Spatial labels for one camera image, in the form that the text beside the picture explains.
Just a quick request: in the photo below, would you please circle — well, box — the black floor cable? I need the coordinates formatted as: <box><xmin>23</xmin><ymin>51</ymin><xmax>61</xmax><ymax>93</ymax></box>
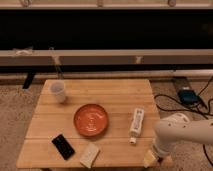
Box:
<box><xmin>153</xmin><ymin>76</ymin><xmax>213</xmax><ymax>168</ymax></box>

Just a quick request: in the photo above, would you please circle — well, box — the orange round plate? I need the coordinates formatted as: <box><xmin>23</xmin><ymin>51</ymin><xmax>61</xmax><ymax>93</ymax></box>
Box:
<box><xmin>73</xmin><ymin>104</ymin><xmax>109</xmax><ymax>137</ymax></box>

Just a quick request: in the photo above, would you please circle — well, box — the white plastic bottle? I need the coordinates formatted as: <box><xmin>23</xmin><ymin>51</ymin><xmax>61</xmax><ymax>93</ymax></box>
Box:
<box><xmin>129</xmin><ymin>108</ymin><xmax>144</xmax><ymax>145</ymax></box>

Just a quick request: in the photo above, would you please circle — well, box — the wooden table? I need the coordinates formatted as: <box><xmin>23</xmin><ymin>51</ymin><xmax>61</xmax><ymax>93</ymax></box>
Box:
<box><xmin>17</xmin><ymin>79</ymin><xmax>160</xmax><ymax>169</ymax></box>

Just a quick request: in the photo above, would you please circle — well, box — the blue power adapter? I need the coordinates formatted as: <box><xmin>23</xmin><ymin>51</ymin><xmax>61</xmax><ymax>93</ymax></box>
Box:
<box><xmin>178</xmin><ymin>90</ymin><xmax>199</xmax><ymax>105</ymax></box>

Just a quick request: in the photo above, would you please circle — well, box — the translucent plastic cup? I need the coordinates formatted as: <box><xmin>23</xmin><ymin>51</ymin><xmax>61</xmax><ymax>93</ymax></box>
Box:
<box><xmin>49</xmin><ymin>81</ymin><xmax>66</xmax><ymax>103</ymax></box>

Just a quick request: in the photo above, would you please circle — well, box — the black smartphone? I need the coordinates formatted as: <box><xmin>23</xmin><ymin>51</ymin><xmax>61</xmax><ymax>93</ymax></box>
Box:
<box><xmin>52</xmin><ymin>134</ymin><xmax>75</xmax><ymax>160</ymax></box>

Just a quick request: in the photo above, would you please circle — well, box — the white sponge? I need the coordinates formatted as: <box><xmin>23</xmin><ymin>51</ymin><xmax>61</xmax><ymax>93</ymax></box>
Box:
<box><xmin>79</xmin><ymin>143</ymin><xmax>100</xmax><ymax>168</ymax></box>

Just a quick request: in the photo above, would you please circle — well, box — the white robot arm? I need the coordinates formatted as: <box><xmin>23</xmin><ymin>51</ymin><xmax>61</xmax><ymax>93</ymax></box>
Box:
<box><xmin>143</xmin><ymin>113</ymin><xmax>213</xmax><ymax>168</ymax></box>

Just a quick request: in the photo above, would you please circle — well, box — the grey horizontal rail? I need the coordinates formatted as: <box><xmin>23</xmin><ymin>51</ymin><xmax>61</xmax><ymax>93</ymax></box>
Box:
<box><xmin>0</xmin><ymin>49</ymin><xmax>213</xmax><ymax>65</ymax></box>

